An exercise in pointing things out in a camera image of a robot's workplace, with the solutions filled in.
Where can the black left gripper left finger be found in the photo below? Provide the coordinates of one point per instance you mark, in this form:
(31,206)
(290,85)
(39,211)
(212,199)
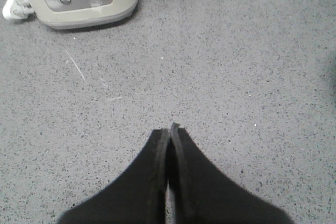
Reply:
(136,196)

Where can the white power plug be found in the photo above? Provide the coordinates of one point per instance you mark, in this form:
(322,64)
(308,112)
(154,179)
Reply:
(15,10)

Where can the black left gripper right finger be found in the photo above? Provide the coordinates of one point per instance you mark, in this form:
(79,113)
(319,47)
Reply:
(203,194)

